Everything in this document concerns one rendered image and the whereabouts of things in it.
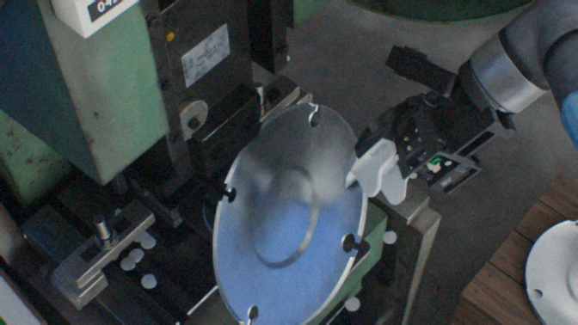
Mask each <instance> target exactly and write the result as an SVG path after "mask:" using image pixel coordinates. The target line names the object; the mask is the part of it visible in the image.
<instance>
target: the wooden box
mask: <svg viewBox="0 0 578 325"><path fill-rule="evenodd" d="M577 220H578V183H577V182H575V181H573V180H571V178H570V177H568V176H566V175H565V174H564V173H562V172H560V173H559V174H558V175H557V176H556V179H555V180H554V181H553V182H552V183H551V184H550V185H549V186H548V187H547V189H546V190H545V191H544V192H543V194H542V195H541V196H540V197H539V198H538V200H537V202H536V203H535V204H534V205H533V207H532V208H531V209H530V210H529V211H528V213H527V214H526V215H525V216H524V217H523V218H522V219H521V220H520V223H519V224H518V225H517V226H516V227H515V228H514V230H512V231H511V232H510V233H509V235H508V236H507V237H506V238H505V239H504V241H503V242H502V243H501V245H500V247H499V248H498V249H497V250H496V251H495V252H494V253H493V254H492V255H491V256H490V258H489V259H488V261H486V264H485V265H484V266H483V267H482V268H481V270H480V271H479V272H478V273H476V275H475V276H474V277H473V278H472V279H471V280H470V282H469V284H468V285H467V286H466V287H465V288H464V289H463V290H462V292H461V293H460V295H459V297H460V299H459V300H458V304H456V307H455V310H454V313H453V315H452V319H451V322H450V324H449V325H543V324H542V322H541V321H540V320H539V319H538V316H537V315H536V313H535V312H534V310H533V308H532V306H531V304H530V302H529V299H528V297H527V295H526V279H525V274H526V263H527V259H528V256H529V254H530V252H531V249H532V247H533V245H534V243H535V242H536V241H537V240H538V239H539V238H540V237H541V236H542V235H543V234H544V233H545V232H546V231H547V230H548V229H549V228H551V227H553V226H555V225H557V224H560V223H562V222H566V221H570V222H571V221H573V222H576V221H577Z"/></svg>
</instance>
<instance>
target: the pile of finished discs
mask: <svg viewBox="0 0 578 325"><path fill-rule="evenodd" d="M525 279H526V295H527V297H528V299H529V302H530V304H531V306H532V308H533V310H534V312H535V313H536V315H537V316H538V319H539V320H540V321H541V322H542V324H543V325H578V220H577V221H576V222H573V221H571V222H570V221H566V222H562V223H560V224H557V225H555V226H553V227H551V228H549V229H548V230H547V231H546V232H545V233H544V234H543V235H542V236H541V237H540V238H539V239H538V240H537V241H536V242H535V243H534V245H533V247H532V249H531V252H530V254H529V256H528V259H527V263H526V274H525Z"/></svg>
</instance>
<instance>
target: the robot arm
mask: <svg viewBox="0 0 578 325"><path fill-rule="evenodd" d="M385 65H388V67H390V68H391V69H392V70H394V72H393V73H395V74H397V75H398V76H400V77H401V78H402V79H404V80H411V81H413V82H415V83H416V81H417V82H418V83H420V84H422V85H424V86H426V87H428V88H430V89H433V90H435V91H437V92H439V93H441V94H442V95H440V94H438V93H435V92H433V91H432V90H431V91H429V92H427V93H426V94H423V93H420V94H419V95H413V96H410V97H407V99H406V100H404V101H402V103H400V102H399V104H397V105H396V106H395V107H390V108H389V109H388V111H386V112H385V113H383V114H381V115H379V116H378V117H377V118H376V119H374V120H373V121H372V123H371V124H369V126H368V127H367V128H366V129H365V130H364V131H363V132H362V133H361V135H360V137H359V140H358V142H357V143H356V145H355V146H354V152H353V154H352V156H351V158H350V160H349V163H348V165H347V169H345V174H344V178H343V186H344V188H345V189H349V188H350V186H351V185H353V184H354V183H355V182H356V181H358V183H359V184H360V186H361V188H362V190H364V192H365V194H366V195H367V196H368V197H373V196H375V195H376V194H377V193H378V191H379V189H380V191H382V192H383V194H384V195H385V197H386V198H387V199H388V200H389V202H390V203H391V204H393V205H396V204H399V203H400V202H401V201H403V200H404V199H405V196H406V186H407V180H408V178H409V177H410V176H411V175H412V174H417V175H418V179H421V180H424V181H426V182H427V184H428V187H429V188H431V189H433V190H434V191H436V192H440V190H441V189H443V190H444V194H445V195H447V194H450V193H452V192H453V190H455V189H456V188H457V187H459V186H461V185H462V184H463V183H465V182H466V181H468V180H469V179H470V178H471V177H473V176H474V175H476V174H477V172H479V171H480V170H482V169H483V168H482V165H481V163H480V161H479V159H478V156H477V152H476V150H477V149H479V148H480V147H481V146H483V145H485V144H486V143H487V142H489V141H490V140H491V139H493V138H495V137H496V136H499V137H501V138H505V139H506V140H508V139H509V138H511V137H512V136H513V135H514V134H516V133H517V131H516V128H515V125H514V123H513V120H512V118H511V116H513V115H514V114H515V113H519V112H521V111H522V110H523V109H525V108H526V107H528V106H529V105H531V104H532V103H533V102H535V101H536V100H537V98H538V97H539V96H541V95H542V94H543V93H544V92H545V91H547V90H549V89H550V90H551V93H552V95H553V98H554V100H555V103H556V106H557V108H558V111H559V113H560V121H561V124H562V127H563V130H564V131H565V132H566V133H567V135H568V136H569V137H570V140H571V142H572V144H573V146H574V147H575V151H576V153H577V155H578V0H536V1H534V2H533V4H532V5H530V6H529V7H528V8H527V9H525V10H524V11H523V12H522V13H520V14H519V15H518V16H517V17H515V18H514V19H513V20H512V21H511V22H509V23H508V24H507V25H506V26H505V27H504V28H503V29H501V30H499V31H498V32H497V33H496V34H494V35H493V36H492V37H491V38H489V39H488V40H487V41H485V42H484V43H483V44H482V45H481V46H479V47H478V48H477V49H476V50H475V51H474V52H473V53H472V54H471V55H470V58H468V59H467V60H466V61H465V62H463V63H462V64H461V65H460V66H459V67H458V74H457V73H456V72H454V71H451V70H449V69H447V68H445V67H443V66H441V65H439V64H436V63H433V62H431V61H430V60H428V59H427V55H426V54H424V53H422V52H421V51H420V50H419V49H416V48H409V47H407V46H405V47H404V48H401V47H398V46H395V45H394V46H393V48H392V50H391V52H390V56H388V58H387V59H386V61H385ZM443 95H446V96H448V98H450V99H451V100H448V99H446V98H445V97H444V96H443ZM394 137H395V141H396V142H395V143H393V142H392V141H391V140H392V139H393V138H394ZM467 170H469V171H470V173H469V174H468V175H467V176H465V178H463V179H462V180H461V181H459V182H457V183H456V184H455V185H453V184H452V183H453V182H454V181H455V180H457V178H459V177H460V176H461V175H463V174H465V172H466V171H467Z"/></svg>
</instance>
